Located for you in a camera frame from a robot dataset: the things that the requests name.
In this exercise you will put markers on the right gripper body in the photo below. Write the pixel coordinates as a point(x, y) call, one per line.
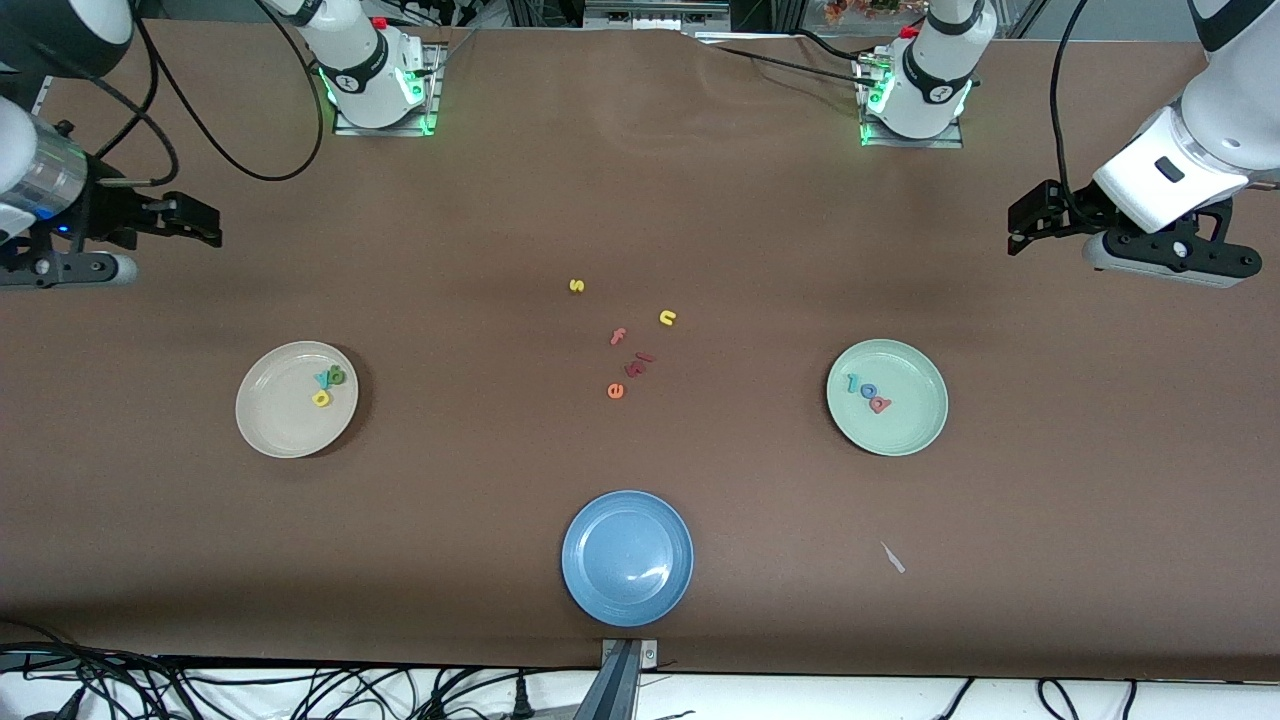
point(108, 212)

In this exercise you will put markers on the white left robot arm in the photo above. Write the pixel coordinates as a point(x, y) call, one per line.
point(930, 90)

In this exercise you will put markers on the beige brown plate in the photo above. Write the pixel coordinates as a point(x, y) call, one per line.
point(285, 415)

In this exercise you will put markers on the pale green plate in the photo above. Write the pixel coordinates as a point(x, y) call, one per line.
point(900, 430)

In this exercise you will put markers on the orange artificial flowers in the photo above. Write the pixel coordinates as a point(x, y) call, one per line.
point(860, 10)

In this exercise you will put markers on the white paper scrap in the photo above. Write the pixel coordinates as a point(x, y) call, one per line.
point(892, 557)

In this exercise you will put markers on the brown table cover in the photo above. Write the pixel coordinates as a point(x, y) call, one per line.
point(640, 200)

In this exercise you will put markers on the grey metal box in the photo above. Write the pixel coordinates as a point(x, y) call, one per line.
point(655, 12)

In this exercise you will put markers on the blue plate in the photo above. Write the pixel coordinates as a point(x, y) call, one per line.
point(627, 558)

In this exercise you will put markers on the black power plug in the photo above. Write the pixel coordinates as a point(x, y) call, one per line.
point(521, 700)

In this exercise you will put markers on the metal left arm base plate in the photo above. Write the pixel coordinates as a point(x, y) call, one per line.
point(910, 143)

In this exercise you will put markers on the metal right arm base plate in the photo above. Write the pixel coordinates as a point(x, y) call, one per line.
point(385, 130)

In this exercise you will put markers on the grey metal camera post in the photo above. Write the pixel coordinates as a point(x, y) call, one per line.
point(620, 680)

